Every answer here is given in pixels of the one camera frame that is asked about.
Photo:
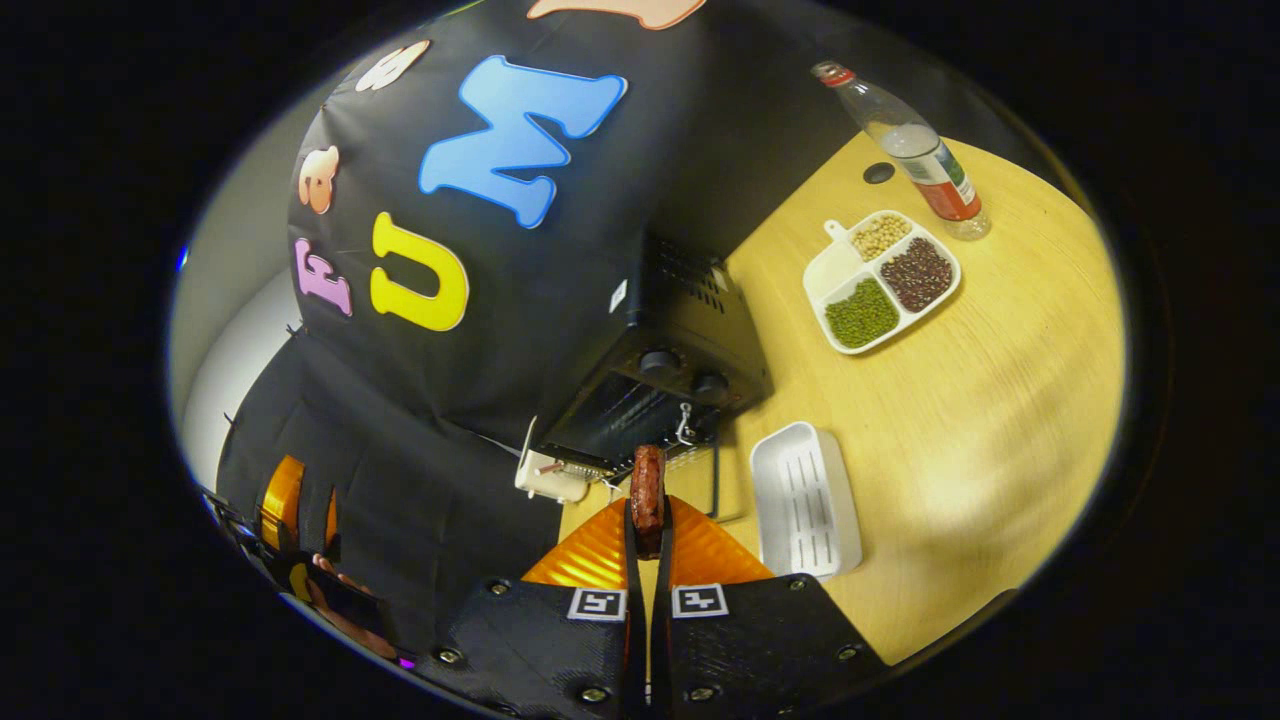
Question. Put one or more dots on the black round table grommet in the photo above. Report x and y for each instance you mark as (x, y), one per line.
(879, 173)

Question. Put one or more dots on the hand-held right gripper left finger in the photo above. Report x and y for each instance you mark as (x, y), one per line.
(540, 640)

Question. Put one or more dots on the brown meat strip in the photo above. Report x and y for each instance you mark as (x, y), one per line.
(648, 495)

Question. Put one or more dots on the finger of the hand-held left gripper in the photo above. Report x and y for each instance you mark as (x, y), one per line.
(331, 518)
(283, 500)

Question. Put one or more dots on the white divided bean dish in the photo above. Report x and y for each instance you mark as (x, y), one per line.
(880, 285)

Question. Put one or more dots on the white rectangular plate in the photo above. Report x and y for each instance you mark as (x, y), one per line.
(805, 500)

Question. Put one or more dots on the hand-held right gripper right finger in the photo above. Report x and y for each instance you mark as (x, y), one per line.
(750, 640)

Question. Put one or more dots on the clear bottle with red label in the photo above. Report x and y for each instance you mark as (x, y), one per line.
(920, 150)

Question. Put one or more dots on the black backdrop cloth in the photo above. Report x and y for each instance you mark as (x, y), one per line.
(520, 280)

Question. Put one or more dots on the black electric oven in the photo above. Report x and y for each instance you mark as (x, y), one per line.
(690, 340)

